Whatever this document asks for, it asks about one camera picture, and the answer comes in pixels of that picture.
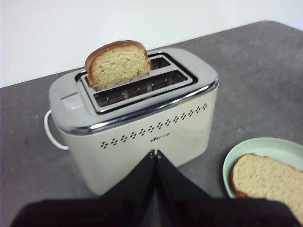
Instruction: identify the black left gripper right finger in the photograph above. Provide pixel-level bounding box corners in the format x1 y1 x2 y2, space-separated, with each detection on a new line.
157 149 303 227

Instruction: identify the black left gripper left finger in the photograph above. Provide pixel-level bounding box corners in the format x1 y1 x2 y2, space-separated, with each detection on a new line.
9 150 157 227

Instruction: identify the large toast bread slice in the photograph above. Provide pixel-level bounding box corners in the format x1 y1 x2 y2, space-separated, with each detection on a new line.
229 153 303 222

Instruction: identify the pale green round plate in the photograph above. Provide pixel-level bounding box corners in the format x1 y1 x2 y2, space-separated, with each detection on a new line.
222 138 303 199

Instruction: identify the cream two-slot toaster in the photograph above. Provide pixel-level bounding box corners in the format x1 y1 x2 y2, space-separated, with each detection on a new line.
48 48 220 196

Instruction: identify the small toast bread slice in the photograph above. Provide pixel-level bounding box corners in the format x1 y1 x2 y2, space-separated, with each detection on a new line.
84 40 153 88

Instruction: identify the white toaster power cable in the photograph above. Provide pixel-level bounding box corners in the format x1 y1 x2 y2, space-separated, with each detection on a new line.
44 110 69 151

